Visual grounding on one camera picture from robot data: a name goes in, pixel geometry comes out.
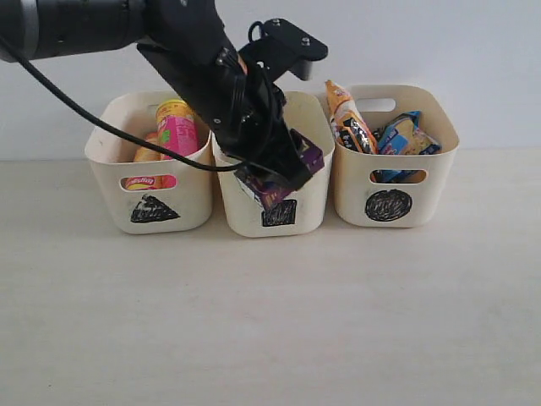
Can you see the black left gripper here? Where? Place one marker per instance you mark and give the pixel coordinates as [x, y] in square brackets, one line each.
[235, 98]

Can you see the purple juice carton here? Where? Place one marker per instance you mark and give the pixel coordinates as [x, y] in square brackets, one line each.
[302, 158]

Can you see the orange noodle packet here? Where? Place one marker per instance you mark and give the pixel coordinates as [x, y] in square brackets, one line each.
[347, 124]

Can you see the pink chip can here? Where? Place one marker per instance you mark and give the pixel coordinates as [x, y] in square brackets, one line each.
[176, 127]

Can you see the blue noodle packet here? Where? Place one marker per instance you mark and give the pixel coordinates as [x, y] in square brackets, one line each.
[402, 136]

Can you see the yellow chip can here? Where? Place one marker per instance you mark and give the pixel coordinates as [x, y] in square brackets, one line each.
[143, 182]

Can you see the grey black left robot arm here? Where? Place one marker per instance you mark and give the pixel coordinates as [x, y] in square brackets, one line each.
[32, 30]

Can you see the cream bin with square mark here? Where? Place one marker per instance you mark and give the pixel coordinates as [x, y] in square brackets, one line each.
[302, 211]

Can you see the cream bin with circle mark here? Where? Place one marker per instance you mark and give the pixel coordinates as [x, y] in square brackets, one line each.
[394, 191]

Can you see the cream bin with triangle mark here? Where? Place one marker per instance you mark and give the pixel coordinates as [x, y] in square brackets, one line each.
[185, 206]

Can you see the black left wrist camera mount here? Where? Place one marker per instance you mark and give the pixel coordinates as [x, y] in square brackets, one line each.
[283, 47]

